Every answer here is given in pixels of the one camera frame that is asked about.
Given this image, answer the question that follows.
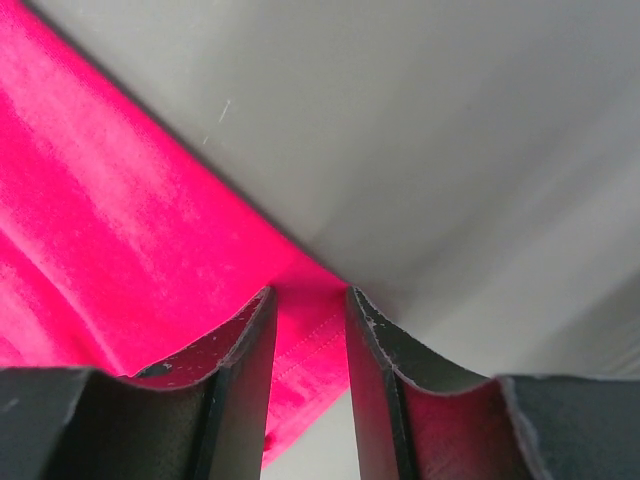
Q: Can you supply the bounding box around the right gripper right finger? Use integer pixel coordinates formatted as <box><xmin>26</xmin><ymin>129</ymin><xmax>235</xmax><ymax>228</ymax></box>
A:
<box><xmin>346</xmin><ymin>287</ymin><xmax>639</xmax><ymax>479</ymax></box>

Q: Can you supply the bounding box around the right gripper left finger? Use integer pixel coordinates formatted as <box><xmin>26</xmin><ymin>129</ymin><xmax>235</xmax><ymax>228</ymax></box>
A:
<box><xmin>1</xmin><ymin>288</ymin><xmax>277</xmax><ymax>479</ymax></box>

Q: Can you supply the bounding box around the pink t shirt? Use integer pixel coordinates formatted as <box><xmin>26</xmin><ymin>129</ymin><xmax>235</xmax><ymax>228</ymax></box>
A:
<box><xmin>1</xmin><ymin>1</ymin><xmax>348</xmax><ymax>463</ymax></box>

